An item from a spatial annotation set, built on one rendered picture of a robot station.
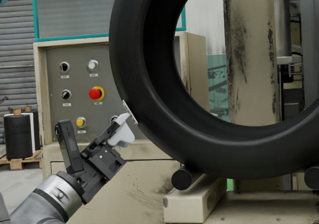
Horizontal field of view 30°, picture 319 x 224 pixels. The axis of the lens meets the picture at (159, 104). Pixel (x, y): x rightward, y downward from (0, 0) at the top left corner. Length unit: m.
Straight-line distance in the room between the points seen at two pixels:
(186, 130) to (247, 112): 0.41
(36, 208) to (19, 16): 10.12
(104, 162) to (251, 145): 0.30
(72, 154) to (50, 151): 0.95
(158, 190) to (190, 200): 0.75
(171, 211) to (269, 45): 0.55
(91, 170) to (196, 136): 0.23
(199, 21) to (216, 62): 0.79
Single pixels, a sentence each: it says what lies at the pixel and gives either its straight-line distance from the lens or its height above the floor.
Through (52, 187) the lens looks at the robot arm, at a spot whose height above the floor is 0.93.
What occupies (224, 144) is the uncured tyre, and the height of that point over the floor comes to 0.98.
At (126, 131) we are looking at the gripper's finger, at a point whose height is 1.01.
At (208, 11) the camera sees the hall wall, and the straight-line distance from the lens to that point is 10.66.
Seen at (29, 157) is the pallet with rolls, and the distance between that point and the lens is 7.93.
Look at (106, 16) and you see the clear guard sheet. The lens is 2.09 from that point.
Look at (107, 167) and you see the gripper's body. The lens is 1.21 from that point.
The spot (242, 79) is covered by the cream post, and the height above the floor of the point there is 1.10.
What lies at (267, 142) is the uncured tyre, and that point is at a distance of 1.23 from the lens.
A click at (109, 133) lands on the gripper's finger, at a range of 1.22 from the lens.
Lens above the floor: 1.13
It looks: 3 degrees down
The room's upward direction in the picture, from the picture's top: 3 degrees counter-clockwise
